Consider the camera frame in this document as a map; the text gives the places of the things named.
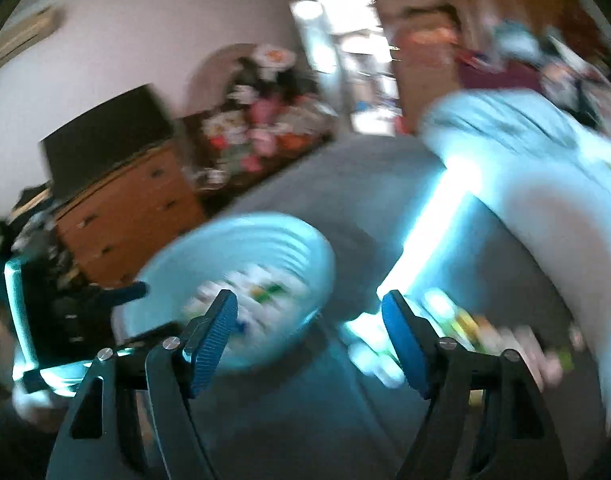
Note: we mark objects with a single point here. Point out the cluttered side table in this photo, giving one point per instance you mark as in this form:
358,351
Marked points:
252,109

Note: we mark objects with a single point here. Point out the black television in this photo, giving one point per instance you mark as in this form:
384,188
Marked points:
81,152

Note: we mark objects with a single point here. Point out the wooden drawer dresser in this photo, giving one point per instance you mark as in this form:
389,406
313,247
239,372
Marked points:
118,224

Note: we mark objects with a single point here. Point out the light blue perforated basket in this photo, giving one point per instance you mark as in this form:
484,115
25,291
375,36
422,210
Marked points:
280,269

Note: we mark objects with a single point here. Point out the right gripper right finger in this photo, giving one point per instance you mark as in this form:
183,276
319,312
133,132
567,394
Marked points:
486,417

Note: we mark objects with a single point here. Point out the cardboard boxes stack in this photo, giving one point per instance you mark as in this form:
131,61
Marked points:
424,37

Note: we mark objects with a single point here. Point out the light blue grey duvet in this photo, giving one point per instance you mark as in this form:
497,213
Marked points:
548,178

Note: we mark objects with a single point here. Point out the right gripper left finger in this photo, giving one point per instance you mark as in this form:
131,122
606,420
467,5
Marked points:
101,438

